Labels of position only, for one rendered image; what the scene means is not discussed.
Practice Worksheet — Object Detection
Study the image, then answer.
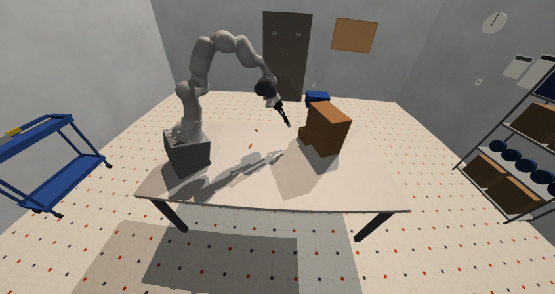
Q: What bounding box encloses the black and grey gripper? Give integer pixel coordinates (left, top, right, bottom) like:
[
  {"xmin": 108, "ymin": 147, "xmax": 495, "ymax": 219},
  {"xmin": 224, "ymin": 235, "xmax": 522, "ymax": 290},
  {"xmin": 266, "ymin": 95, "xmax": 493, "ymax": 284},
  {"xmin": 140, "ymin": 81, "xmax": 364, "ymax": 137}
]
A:
[{"xmin": 273, "ymin": 99, "xmax": 291, "ymax": 128}]

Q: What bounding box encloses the dark brown chest of drawers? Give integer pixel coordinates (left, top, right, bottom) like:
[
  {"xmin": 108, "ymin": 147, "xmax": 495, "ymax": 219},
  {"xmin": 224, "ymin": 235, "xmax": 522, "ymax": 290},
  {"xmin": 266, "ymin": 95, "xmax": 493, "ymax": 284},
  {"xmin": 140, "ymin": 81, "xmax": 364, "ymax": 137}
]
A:
[{"xmin": 309, "ymin": 101, "xmax": 352, "ymax": 158}]

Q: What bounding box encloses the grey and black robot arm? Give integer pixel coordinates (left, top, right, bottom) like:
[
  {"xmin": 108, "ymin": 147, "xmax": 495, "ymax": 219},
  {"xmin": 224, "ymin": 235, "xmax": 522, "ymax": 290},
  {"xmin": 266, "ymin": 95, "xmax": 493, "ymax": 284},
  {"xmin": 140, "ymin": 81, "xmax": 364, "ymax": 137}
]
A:
[{"xmin": 168, "ymin": 30, "xmax": 280, "ymax": 143}]

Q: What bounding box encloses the brown wooden drawer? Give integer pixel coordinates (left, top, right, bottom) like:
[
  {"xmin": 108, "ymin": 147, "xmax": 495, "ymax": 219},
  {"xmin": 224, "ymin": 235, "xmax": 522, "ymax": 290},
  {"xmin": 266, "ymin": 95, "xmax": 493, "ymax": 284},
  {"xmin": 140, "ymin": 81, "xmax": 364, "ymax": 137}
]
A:
[
  {"xmin": 312, "ymin": 137, "xmax": 324, "ymax": 156},
  {"xmin": 298, "ymin": 126, "xmax": 314, "ymax": 146},
  {"xmin": 306, "ymin": 116, "xmax": 316, "ymax": 134},
  {"xmin": 318, "ymin": 114, "xmax": 331, "ymax": 136},
  {"xmin": 308, "ymin": 105, "xmax": 319, "ymax": 123},
  {"xmin": 315, "ymin": 126, "xmax": 327, "ymax": 147}
]

